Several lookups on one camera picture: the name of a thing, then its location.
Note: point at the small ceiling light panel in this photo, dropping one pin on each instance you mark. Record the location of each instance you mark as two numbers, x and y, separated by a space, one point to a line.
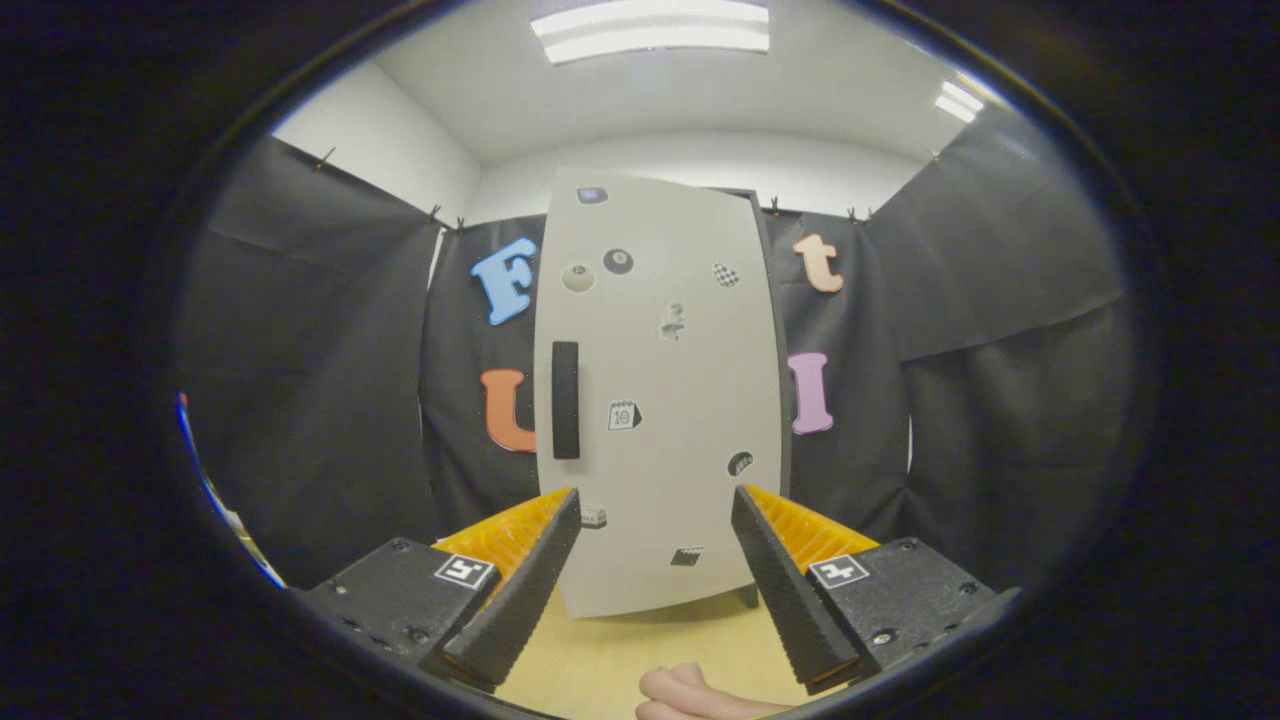
958 102

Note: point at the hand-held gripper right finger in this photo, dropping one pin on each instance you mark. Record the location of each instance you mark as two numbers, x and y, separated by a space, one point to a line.
790 600

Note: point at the large ceiling light panel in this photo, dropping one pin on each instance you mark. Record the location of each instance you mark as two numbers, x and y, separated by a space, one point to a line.
650 30

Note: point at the light grey shoe cabinet door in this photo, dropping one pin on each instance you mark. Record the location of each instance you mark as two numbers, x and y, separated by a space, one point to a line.
680 400

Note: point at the black backdrop cloth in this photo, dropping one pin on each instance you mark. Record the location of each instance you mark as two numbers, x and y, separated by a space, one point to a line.
1000 400

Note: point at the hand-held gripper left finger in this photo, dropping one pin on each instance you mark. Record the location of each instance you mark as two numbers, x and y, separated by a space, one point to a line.
520 600

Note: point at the grey shoe cabinet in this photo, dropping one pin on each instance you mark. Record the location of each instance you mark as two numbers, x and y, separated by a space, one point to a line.
785 400

